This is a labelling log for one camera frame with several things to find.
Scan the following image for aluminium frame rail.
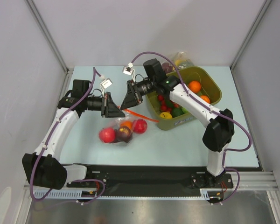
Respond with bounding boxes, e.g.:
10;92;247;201
238;171;279;191

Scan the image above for orange fake fruit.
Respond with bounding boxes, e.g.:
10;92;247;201
200;95;211;104
188;81;201;93

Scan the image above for orange fake fruit near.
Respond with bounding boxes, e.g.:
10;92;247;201
200;95;211;104

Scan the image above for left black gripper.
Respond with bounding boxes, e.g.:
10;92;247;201
84;92;125;118

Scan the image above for red fake apple upper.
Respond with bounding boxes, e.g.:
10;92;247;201
132;119;147;134

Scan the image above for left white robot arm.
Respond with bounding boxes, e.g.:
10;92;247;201
22;79;125;189

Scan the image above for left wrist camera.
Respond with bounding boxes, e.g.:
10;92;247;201
99;75;112;90

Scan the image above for fake netted melon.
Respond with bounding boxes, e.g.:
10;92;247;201
179;60;194;69

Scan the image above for red fake apple lower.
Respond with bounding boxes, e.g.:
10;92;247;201
98;127;116;143

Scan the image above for white slotted cable duct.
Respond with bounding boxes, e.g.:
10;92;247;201
33;189;224;200

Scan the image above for dark green fake lime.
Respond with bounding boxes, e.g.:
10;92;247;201
171;108;184;118

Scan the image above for yellow fake apple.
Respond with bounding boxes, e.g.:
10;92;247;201
159;112;173;119

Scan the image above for olive green plastic bin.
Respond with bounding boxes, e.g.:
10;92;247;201
146;67;222;130

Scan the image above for small orange fake tangerine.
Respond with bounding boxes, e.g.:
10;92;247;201
120;120;133;131

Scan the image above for fake lychee bunch with leaf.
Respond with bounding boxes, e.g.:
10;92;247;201
157;95;179;113

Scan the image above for dark purple fake grapes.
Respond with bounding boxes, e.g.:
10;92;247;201
112;139;131;144

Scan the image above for orange fake fruit far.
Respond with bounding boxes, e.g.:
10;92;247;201
188;81;201;93

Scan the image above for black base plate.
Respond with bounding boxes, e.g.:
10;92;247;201
66;165;234;194

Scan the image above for dark purple fake plum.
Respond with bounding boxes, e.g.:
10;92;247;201
161;62;173;74

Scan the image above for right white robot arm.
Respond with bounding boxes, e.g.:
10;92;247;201
120;59;234;187

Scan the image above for clear zip bag orange seal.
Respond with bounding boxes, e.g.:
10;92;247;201
98;109;158;146

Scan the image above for red fake apple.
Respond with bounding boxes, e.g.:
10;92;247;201
98;127;116;143
132;119;147;134

